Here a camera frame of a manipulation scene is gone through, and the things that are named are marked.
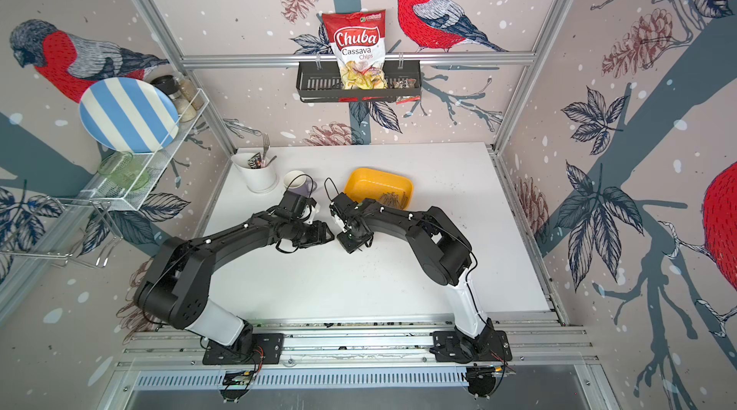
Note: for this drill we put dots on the yellow plastic storage box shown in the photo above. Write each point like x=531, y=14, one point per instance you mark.
x=391, y=190

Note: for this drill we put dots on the white utensil holder cup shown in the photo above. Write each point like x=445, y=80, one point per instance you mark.
x=258, y=176

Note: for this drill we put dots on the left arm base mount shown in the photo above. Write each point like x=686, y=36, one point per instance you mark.
x=244, y=349

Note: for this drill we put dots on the red Chuba chips bag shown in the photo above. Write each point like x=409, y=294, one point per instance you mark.
x=358, y=43

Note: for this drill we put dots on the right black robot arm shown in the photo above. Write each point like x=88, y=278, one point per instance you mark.
x=442, y=251

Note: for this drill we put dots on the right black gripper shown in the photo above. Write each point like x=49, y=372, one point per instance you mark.
x=348, y=249

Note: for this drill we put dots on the green glass bowl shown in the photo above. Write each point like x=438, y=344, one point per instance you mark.
x=124, y=171

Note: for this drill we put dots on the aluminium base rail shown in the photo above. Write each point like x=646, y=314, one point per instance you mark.
x=349, y=356

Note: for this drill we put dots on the black lid spice jar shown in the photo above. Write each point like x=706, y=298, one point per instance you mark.
x=169, y=85

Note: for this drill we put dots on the blue white striped plate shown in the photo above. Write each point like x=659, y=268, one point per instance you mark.
x=129, y=115

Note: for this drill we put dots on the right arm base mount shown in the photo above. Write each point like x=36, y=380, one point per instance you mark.
x=472, y=346

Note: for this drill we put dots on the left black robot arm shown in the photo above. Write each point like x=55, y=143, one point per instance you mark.
x=175, y=288

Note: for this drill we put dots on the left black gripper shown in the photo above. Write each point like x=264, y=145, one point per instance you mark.
x=320, y=234

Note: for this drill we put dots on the black wire wall basket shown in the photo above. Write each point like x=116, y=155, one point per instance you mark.
x=328, y=83

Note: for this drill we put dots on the purple grey mug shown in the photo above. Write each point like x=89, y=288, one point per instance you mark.
x=299, y=182

